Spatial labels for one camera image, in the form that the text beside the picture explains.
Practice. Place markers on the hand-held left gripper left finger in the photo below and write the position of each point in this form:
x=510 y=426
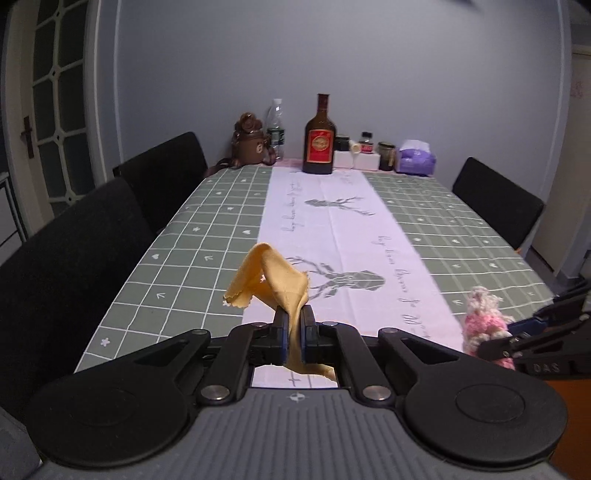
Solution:
x=282 y=339

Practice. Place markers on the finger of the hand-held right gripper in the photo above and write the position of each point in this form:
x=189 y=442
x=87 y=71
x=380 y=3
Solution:
x=503 y=347
x=526 y=328

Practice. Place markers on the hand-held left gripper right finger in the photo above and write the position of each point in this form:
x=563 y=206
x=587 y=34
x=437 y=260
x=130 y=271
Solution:
x=305 y=339

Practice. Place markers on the pink crochet toy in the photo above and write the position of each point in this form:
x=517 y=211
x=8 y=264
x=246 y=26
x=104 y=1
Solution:
x=480 y=323

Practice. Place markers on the yellow cloth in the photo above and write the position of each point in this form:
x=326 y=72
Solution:
x=281 y=281

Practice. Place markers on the white printed table runner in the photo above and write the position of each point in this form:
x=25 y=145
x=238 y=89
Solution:
x=351 y=230

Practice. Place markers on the black chair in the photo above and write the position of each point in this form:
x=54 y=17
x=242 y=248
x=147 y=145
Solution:
x=161 y=175
x=69 y=277
x=498 y=203

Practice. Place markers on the green checked tablecloth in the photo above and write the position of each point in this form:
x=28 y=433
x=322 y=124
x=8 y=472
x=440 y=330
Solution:
x=194 y=240

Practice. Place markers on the white box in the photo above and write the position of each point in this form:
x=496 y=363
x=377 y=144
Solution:
x=343 y=159
x=368 y=161

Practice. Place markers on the brown liquor bottle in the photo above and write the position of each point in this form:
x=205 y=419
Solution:
x=318 y=152

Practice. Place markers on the dark glass jar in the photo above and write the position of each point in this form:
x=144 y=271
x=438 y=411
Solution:
x=386 y=157

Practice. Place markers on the small dark jar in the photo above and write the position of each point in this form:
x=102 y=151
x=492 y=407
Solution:
x=342 y=143

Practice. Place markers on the purple tissue pack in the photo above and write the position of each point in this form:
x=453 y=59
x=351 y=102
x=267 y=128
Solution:
x=416 y=159

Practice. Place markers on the red label jar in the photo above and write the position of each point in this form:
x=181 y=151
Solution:
x=366 y=144

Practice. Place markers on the clear water bottle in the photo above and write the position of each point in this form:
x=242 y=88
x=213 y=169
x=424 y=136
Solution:
x=275 y=124

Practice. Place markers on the white glass-paned door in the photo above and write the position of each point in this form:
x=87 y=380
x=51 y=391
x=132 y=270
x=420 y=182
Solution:
x=60 y=115

